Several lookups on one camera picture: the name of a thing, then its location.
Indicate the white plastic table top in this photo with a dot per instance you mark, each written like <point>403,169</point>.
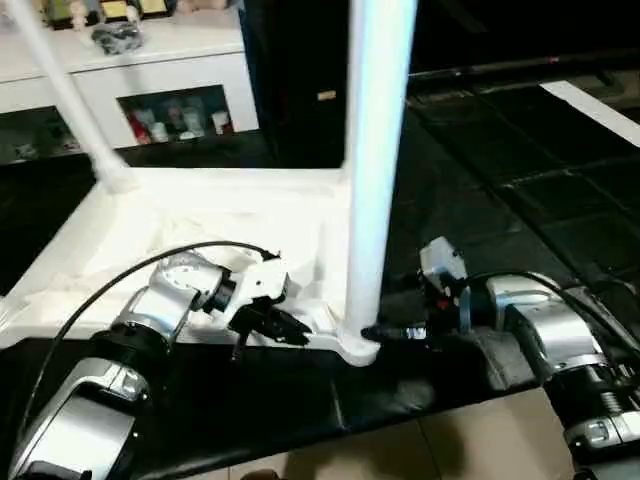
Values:
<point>180,220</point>

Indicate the white plastic table leg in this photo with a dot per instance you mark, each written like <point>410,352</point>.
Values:
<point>378,150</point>
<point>70,100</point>

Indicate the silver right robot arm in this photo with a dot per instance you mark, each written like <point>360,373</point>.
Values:
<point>550,335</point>

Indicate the black work mat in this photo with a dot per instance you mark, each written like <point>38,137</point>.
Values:
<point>300,400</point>

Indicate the crumpled black plastic sheet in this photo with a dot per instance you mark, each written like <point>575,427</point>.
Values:
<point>520,200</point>

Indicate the small yellow label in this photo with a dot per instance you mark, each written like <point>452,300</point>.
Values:
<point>326,96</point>

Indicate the white cabinet with glass doors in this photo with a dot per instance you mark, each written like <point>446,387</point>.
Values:
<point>170,75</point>

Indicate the dark low furniture silver edge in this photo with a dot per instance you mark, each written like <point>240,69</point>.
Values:
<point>520,66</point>

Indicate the grey bundle of small items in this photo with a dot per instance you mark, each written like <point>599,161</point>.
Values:
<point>118,38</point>

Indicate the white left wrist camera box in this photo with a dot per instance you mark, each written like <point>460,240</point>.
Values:
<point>262,283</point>

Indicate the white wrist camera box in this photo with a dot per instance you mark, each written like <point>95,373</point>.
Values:
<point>442,262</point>
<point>262,283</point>

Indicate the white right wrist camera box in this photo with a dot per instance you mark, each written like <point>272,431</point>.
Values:
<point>442,262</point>

